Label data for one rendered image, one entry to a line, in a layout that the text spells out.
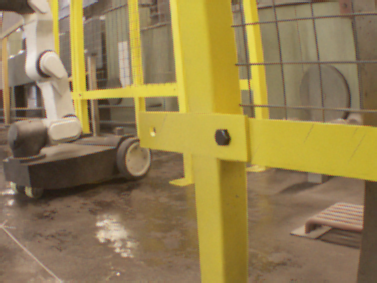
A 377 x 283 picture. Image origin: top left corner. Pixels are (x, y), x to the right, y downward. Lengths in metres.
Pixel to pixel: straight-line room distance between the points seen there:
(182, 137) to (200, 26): 0.15
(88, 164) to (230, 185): 1.58
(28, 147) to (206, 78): 1.61
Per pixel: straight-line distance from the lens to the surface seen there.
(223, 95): 0.55
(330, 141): 0.44
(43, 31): 2.19
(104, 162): 2.17
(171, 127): 0.60
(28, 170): 2.02
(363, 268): 0.70
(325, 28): 2.47
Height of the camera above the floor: 0.49
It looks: 9 degrees down
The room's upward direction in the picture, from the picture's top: 5 degrees counter-clockwise
